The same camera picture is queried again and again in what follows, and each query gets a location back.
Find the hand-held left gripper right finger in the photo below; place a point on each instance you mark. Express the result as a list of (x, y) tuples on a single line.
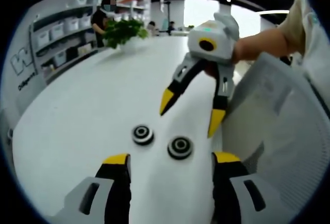
[(228, 182)]

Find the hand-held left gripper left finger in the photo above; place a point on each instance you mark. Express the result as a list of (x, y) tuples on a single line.
[(117, 182)]

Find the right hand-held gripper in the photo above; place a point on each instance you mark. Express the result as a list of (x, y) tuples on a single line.
[(211, 42)]

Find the person's right forearm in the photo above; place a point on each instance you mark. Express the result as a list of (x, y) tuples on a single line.
[(260, 45)]

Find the white mesh office chair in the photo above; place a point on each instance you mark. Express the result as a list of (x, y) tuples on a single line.
[(278, 131)]

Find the white table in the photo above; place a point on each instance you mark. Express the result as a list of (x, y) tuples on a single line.
[(98, 110)]

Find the green potted plant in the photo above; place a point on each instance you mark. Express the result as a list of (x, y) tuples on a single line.
[(123, 33)]

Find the shelf with white storage bins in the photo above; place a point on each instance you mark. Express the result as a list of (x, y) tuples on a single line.
[(64, 38)]

